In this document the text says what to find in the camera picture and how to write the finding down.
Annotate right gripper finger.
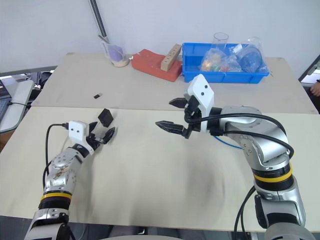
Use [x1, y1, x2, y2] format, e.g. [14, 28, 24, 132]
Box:
[168, 96, 187, 110]
[154, 120, 187, 135]

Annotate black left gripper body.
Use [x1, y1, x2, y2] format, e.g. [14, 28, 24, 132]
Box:
[86, 132, 105, 152]

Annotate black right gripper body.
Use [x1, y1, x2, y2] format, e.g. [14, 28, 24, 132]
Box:
[182, 95, 203, 140]

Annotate small black box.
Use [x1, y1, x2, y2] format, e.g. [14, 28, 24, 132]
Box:
[97, 108, 114, 127]

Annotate blue Ethernet cable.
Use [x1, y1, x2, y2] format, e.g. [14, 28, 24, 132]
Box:
[214, 134, 245, 151]

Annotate blue plastic bin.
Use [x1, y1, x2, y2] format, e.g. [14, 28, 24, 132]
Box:
[181, 42, 271, 84]

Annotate wooden block with holes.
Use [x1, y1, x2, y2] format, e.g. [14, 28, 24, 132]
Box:
[160, 43, 182, 73]

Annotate red cloth bag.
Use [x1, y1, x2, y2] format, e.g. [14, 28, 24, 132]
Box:
[131, 48, 183, 83]

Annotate plastic bag of colourful items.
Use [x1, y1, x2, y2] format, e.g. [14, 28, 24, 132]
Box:
[199, 48, 241, 73]

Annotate clear plastic measuring cup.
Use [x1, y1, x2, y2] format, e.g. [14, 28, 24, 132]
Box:
[100, 39, 130, 68]

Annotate purple object in cup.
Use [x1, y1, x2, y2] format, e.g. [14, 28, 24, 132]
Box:
[107, 43, 125, 62]

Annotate bagged colourful items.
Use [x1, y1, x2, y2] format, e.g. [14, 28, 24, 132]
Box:
[234, 36, 267, 73]

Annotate grey laptop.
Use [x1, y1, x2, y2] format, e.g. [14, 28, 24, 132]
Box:
[0, 77, 35, 133]

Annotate ribbed metal rod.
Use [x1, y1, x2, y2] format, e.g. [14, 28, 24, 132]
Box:
[89, 0, 110, 44]

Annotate person's hand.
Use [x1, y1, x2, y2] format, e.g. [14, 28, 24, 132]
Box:
[310, 79, 320, 97]

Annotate grey framed screen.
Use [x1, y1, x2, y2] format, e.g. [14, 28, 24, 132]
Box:
[298, 53, 320, 87]

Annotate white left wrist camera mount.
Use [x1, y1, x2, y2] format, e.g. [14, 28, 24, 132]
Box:
[67, 120, 95, 153]

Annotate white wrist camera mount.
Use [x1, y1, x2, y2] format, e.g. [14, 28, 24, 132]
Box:
[67, 120, 95, 153]
[187, 73, 216, 132]

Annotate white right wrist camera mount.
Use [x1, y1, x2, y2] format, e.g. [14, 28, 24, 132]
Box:
[187, 73, 216, 132]

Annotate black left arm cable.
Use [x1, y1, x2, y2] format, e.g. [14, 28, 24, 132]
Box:
[42, 122, 70, 191]

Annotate thin black cable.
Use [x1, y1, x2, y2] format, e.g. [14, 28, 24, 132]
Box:
[7, 100, 32, 109]

